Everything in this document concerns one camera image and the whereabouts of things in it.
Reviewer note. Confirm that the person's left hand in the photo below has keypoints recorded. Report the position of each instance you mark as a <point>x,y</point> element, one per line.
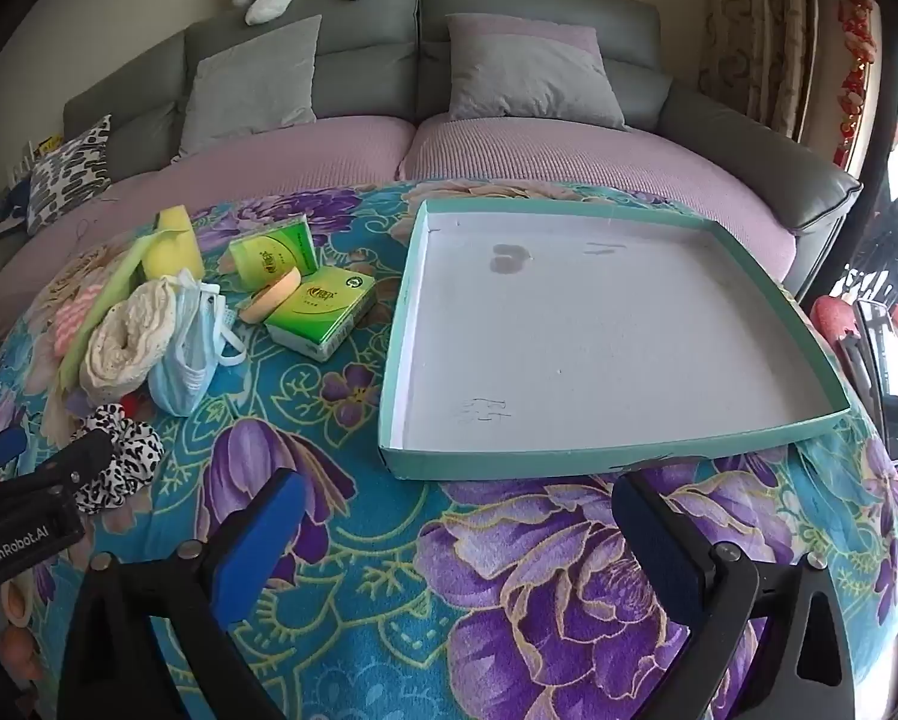
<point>17,645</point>

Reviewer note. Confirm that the teal shallow cardboard tray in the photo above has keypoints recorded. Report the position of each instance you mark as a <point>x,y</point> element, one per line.
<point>606,337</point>

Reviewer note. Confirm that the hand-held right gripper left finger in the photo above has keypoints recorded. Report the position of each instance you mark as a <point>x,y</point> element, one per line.
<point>265,532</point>

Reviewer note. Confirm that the orange round powder puff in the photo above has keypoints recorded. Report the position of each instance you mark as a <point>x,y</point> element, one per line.
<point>272,298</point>

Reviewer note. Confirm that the red hanging decoration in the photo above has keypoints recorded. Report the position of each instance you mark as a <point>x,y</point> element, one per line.
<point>853,67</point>

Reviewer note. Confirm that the beige patterned curtain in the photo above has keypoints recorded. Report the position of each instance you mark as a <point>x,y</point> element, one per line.
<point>756,30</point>

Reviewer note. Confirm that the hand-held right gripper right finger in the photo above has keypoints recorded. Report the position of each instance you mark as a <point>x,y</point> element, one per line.
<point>655,540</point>

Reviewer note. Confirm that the pink white striped cloth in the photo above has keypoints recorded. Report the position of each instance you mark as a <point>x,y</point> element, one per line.
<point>70,322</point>

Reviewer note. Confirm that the green tissue pack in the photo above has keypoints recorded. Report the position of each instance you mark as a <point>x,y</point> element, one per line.
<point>321,311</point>
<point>269,251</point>

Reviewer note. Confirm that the yellow green sponge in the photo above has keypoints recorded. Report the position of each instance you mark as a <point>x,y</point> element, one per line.
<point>175,247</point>

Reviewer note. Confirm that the black metal rack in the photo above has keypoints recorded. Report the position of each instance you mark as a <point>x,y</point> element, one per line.
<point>891,240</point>

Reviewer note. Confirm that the smartphone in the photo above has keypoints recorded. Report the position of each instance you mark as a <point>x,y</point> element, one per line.
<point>887,375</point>

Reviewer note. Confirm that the plain grey cushion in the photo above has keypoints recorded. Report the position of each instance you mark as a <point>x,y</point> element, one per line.
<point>246,82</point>

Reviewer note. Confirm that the red plastic stool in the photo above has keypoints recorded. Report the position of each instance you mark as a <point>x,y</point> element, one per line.
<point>827,315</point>

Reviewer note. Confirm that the cream lace scrunchie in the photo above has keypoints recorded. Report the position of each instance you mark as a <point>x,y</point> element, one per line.
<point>126,345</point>

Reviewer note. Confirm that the black white spotted scrunchie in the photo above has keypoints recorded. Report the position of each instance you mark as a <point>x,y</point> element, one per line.
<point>130,457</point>

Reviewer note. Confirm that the grey sofa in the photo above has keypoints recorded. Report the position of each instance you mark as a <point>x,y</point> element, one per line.
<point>539,4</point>

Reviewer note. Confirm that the floral blanket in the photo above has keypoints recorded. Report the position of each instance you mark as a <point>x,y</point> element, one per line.
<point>344,615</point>

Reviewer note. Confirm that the grey and purple cushion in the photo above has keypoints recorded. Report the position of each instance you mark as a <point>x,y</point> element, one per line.
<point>531,79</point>

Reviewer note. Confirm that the light green cloth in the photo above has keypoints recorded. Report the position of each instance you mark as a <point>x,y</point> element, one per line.
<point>111,289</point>

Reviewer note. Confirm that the pink sofa cover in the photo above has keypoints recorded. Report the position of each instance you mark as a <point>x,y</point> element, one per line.
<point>306,157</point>

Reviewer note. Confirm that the blue face mask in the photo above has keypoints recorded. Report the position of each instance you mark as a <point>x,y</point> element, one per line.
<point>190,360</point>

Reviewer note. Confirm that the black white patterned cushion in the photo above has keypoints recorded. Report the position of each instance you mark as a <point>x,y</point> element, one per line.
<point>70,169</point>

